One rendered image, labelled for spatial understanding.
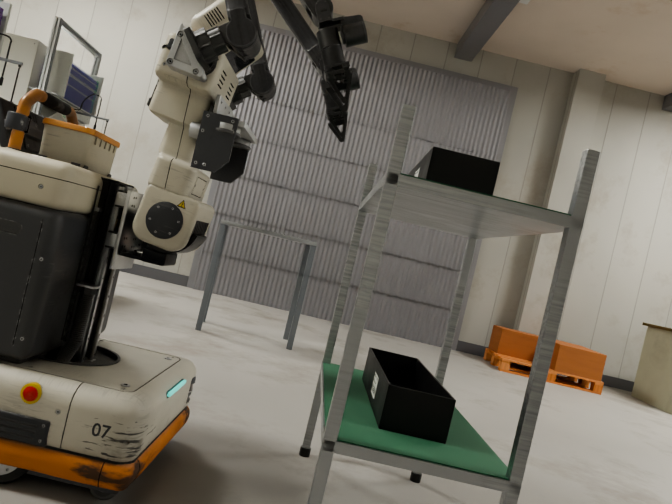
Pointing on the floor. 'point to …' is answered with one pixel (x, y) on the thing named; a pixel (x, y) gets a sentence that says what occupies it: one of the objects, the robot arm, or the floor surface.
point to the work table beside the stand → (295, 285)
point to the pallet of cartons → (504, 352)
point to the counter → (655, 369)
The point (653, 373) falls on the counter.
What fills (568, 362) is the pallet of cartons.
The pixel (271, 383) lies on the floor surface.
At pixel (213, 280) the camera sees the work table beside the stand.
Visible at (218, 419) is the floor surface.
